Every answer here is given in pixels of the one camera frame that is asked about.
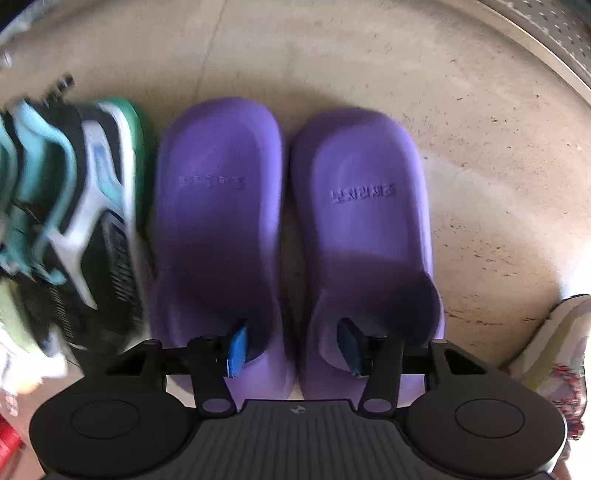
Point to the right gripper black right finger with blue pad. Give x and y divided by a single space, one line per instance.
382 361

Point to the purple slide sandal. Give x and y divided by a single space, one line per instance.
216 239
362 207

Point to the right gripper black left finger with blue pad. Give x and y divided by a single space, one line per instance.
209 361

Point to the teal black white sneaker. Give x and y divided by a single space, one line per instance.
76 186

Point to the grey perforated shoe rack shelf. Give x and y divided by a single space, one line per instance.
563 27

